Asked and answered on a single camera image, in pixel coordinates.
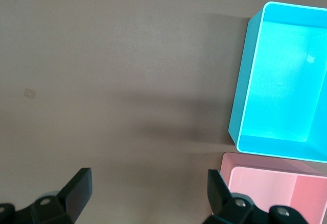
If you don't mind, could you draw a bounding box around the blue plastic bin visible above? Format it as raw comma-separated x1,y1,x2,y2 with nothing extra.
228,1,327,163

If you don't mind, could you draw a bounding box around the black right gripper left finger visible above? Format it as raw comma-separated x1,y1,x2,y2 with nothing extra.
0,167,92,224

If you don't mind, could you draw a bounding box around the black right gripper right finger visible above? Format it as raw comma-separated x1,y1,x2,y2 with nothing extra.
203,169,310,224

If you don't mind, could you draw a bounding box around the pink plastic bin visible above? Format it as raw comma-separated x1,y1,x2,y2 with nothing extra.
219,152,327,224

